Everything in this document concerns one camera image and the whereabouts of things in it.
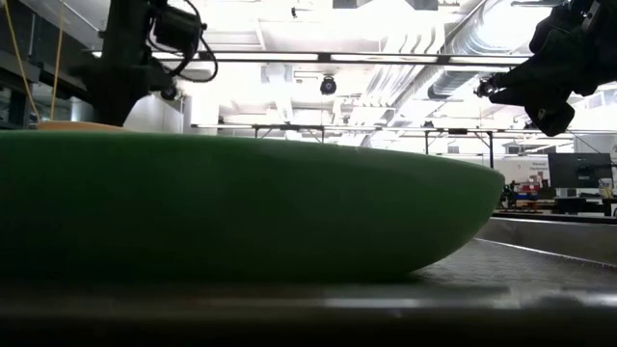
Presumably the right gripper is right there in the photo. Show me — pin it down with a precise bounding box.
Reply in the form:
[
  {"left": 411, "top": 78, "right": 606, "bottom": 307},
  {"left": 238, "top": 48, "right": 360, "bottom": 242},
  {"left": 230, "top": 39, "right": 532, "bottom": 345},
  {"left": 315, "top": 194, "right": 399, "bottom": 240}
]
[{"left": 490, "top": 0, "right": 617, "bottom": 138}]

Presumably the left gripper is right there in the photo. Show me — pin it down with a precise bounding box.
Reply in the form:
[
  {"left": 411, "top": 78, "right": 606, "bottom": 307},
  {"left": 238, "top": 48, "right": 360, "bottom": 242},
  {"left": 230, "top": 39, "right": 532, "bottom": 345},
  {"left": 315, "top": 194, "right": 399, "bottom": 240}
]
[{"left": 69, "top": 28, "right": 174, "bottom": 128}]

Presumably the orange mug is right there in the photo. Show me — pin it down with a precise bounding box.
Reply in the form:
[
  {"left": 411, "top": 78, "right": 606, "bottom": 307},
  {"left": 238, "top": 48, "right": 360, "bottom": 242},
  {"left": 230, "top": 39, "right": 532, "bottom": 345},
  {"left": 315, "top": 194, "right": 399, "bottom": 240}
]
[{"left": 36, "top": 120, "right": 134, "bottom": 134}]

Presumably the green plate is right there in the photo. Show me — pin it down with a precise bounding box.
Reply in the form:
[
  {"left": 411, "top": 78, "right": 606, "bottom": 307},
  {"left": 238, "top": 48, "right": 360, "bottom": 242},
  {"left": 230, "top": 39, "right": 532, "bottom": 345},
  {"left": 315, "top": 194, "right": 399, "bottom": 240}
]
[{"left": 0, "top": 128, "right": 506, "bottom": 283}]

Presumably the brown plastic tray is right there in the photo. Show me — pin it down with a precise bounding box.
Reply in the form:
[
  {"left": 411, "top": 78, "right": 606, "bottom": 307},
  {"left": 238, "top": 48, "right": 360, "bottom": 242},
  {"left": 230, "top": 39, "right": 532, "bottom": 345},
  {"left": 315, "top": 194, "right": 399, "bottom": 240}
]
[{"left": 0, "top": 215, "right": 617, "bottom": 347}]

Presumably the black computer monitor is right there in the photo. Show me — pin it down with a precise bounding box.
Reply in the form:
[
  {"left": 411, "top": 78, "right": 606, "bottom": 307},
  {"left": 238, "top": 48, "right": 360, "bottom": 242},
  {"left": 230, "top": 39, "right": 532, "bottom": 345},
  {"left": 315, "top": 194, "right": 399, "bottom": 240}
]
[{"left": 548, "top": 152, "right": 614, "bottom": 190}]

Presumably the black office desk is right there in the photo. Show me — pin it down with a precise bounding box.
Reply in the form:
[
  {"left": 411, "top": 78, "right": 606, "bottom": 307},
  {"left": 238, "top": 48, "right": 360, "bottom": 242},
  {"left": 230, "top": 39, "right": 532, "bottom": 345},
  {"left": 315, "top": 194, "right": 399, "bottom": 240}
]
[{"left": 549, "top": 195, "right": 617, "bottom": 217}]

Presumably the rig bar with lights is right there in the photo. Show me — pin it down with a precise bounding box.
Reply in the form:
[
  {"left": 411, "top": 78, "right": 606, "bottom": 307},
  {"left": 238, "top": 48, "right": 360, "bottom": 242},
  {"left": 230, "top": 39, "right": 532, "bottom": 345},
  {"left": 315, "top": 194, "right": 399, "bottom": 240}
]
[{"left": 91, "top": 49, "right": 531, "bottom": 67}]

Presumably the silver ventilation duct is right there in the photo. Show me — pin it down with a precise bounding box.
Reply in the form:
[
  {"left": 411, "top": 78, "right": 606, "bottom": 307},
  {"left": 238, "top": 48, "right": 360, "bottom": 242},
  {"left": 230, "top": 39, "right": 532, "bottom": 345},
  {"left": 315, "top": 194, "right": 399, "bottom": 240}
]
[{"left": 426, "top": 0, "right": 575, "bottom": 101}]

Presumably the black workstation frame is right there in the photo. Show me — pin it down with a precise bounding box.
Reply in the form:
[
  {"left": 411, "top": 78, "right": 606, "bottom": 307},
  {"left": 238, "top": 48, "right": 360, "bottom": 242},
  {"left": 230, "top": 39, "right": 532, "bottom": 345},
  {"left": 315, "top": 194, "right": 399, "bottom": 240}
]
[
  {"left": 423, "top": 127, "right": 496, "bottom": 170},
  {"left": 191, "top": 122, "right": 334, "bottom": 146}
]

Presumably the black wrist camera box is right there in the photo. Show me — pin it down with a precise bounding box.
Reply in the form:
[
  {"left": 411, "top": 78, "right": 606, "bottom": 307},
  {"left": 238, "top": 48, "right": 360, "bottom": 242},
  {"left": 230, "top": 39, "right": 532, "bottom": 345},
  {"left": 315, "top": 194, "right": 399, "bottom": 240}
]
[{"left": 152, "top": 5, "right": 202, "bottom": 50}]

